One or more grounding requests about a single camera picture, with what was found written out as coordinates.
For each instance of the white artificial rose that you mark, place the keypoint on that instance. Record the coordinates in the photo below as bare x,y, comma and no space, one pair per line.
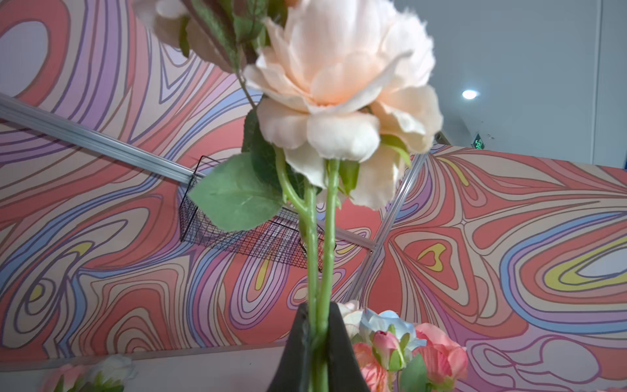
389,321

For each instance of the cream peach rose stem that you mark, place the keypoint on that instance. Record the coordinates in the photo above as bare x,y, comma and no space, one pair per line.
345,105

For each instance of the pile of artificial flowers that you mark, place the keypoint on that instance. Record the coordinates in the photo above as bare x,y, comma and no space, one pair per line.
111,374

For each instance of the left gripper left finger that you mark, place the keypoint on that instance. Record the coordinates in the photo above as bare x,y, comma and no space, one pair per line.
293,373

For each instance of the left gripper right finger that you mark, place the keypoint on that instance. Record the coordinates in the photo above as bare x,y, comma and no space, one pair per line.
343,369

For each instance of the black wire basket back wall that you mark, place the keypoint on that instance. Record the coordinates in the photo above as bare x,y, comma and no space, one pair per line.
277,240

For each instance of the pink artificial rose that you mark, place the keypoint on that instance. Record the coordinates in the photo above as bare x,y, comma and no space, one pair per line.
446,361

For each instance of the pink spray rose stem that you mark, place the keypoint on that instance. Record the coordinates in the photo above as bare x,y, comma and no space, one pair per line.
381,357

